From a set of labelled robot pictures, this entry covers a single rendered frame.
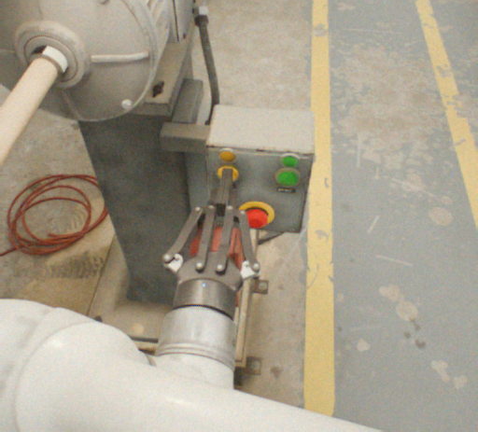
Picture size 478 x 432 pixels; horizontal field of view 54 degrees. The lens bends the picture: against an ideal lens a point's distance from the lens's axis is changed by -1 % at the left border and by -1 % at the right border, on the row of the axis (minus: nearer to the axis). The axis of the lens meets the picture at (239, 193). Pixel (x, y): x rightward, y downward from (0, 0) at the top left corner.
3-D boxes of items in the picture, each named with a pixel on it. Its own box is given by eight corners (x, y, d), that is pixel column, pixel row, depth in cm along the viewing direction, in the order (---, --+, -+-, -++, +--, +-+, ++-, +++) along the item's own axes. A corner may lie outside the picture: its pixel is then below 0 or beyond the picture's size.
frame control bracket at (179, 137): (166, 136, 87) (163, 120, 84) (269, 145, 85) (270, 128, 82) (161, 151, 84) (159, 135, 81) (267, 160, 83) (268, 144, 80)
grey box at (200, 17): (201, 179, 125) (183, -23, 84) (240, 182, 125) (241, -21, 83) (191, 223, 116) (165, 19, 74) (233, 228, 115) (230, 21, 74)
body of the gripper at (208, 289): (170, 330, 59) (184, 267, 65) (237, 338, 58) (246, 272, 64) (162, 301, 53) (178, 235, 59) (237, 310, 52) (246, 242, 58)
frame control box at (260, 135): (204, 153, 103) (196, 50, 84) (302, 161, 102) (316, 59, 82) (183, 245, 87) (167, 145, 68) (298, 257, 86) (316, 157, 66)
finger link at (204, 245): (206, 285, 61) (196, 284, 61) (217, 216, 68) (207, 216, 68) (204, 270, 58) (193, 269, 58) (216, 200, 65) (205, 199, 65)
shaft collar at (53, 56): (35, 72, 61) (29, 41, 57) (70, 78, 61) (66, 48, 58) (29, 80, 60) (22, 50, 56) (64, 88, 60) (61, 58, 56)
